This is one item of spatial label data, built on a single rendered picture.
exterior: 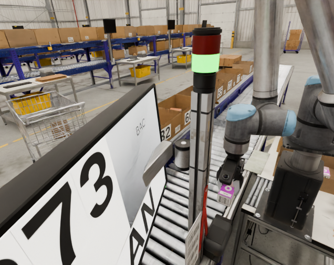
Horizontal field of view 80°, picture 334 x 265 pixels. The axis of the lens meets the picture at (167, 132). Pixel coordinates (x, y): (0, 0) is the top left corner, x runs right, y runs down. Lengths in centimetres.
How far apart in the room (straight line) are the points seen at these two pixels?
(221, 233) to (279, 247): 145
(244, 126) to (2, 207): 65
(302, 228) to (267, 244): 88
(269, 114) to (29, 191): 67
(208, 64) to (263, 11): 45
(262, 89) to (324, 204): 87
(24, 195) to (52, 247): 6
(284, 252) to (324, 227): 83
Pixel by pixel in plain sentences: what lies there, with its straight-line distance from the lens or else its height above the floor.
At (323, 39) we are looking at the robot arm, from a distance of 71.
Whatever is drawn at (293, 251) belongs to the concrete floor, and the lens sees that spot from 218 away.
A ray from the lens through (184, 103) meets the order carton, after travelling 208.
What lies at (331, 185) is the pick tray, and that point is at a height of 81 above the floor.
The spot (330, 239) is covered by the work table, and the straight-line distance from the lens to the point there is 132.
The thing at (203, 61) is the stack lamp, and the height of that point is 161.
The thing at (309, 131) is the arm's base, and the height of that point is 128.
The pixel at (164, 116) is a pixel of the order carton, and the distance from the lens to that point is 175.
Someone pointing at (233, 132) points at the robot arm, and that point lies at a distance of 72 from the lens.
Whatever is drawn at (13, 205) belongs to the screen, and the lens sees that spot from 20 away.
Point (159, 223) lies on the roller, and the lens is 117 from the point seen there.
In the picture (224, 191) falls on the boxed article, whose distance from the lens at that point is 89.
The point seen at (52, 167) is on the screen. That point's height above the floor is 155.
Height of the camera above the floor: 167
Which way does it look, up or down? 28 degrees down
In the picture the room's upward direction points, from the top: 2 degrees counter-clockwise
